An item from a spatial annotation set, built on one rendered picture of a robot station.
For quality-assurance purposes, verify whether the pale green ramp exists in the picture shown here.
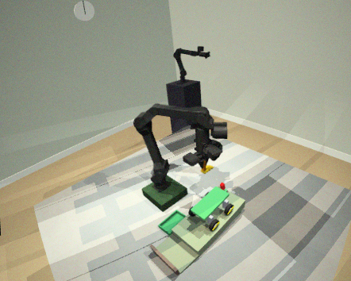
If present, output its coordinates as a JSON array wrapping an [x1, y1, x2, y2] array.
[[150, 191, 245, 275]]

